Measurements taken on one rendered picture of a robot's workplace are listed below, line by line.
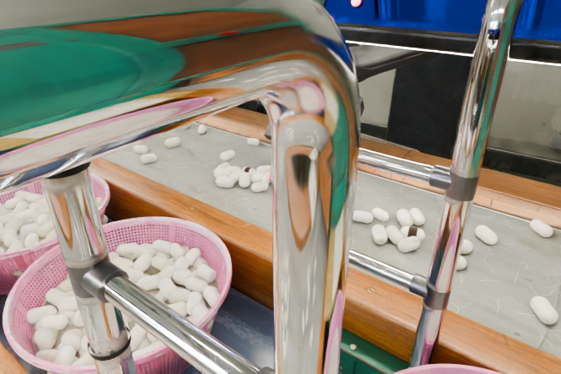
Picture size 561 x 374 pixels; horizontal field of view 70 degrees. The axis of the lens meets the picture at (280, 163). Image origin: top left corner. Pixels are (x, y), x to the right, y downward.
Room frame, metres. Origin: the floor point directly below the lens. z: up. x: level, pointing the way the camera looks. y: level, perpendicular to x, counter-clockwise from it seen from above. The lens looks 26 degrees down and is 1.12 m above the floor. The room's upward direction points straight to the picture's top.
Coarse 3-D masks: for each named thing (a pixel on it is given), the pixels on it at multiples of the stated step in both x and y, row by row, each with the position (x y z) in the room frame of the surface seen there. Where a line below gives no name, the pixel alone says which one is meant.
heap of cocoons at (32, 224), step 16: (16, 192) 0.65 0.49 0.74; (0, 208) 0.61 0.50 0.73; (16, 208) 0.59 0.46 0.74; (32, 208) 0.60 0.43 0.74; (0, 224) 0.55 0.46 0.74; (16, 224) 0.55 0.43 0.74; (32, 224) 0.56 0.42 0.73; (48, 224) 0.55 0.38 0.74; (0, 240) 0.52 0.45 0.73; (16, 240) 0.51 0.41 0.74; (32, 240) 0.50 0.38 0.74; (16, 272) 0.45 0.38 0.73
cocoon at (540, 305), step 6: (534, 300) 0.36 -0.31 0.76; (540, 300) 0.36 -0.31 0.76; (546, 300) 0.36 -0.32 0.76; (534, 306) 0.36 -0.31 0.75; (540, 306) 0.35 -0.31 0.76; (546, 306) 0.35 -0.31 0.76; (552, 306) 0.35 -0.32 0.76; (540, 312) 0.35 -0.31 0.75; (546, 312) 0.34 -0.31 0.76; (552, 312) 0.34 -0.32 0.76; (540, 318) 0.34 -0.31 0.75; (546, 318) 0.34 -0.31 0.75; (552, 318) 0.34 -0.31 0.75
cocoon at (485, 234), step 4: (476, 228) 0.52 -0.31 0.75; (480, 228) 0.51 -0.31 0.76; (484, 228) 0.51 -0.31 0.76; (488, 228) 0.51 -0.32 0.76; (476, 232) 0.51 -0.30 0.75; (480, 232) 0.51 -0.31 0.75; (484, 232) 0.50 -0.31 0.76; (488, 232) 0.50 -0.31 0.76; (492, 232) 0.50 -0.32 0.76; (480, 236) 0.50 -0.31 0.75; (484, 236) 0.50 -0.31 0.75; (488, 236) 0.49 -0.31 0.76; (492, 236) 0.49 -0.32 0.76; (496, 236) 0.49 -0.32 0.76; (484, 240) 0.49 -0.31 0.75; (488, 240) 0.49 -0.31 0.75; (492, 240) 0.49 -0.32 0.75; (496, 240) 0.49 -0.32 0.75; (488, 244) 0.49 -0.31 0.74; (492, 244) 0.49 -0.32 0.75
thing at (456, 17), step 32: (352, 0) 0.50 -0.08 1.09; (384, 0) 0.49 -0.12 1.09; (416, 0) 0.47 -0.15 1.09; (448, 0) 0.45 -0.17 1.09; (480, 0) 0.43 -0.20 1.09; (544, 0) 0.40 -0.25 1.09; (352, 32) 0.49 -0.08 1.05; (384, 32) 0.47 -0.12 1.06; (416, 32) 0.44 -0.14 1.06; (448, 32) 0.43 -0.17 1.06; (544, 32) 0.38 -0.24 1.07
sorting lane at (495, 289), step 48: (144, 144) 0.88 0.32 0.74; (192, 144) 0.88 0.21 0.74; (240, 144) 0.88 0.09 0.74; (192, 192) 0.65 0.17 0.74; (240, 192) 0.65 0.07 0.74; (384, 192) 0.65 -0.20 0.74; (432, 192) 0.65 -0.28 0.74; (432, 240) 0.50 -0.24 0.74; (480, 240) 0.50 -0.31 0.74; (528, 240) 0.50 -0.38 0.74; (480, 288) 0.40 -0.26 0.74; (528, 288) 0.40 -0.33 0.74; (528, 336) 0.33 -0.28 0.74
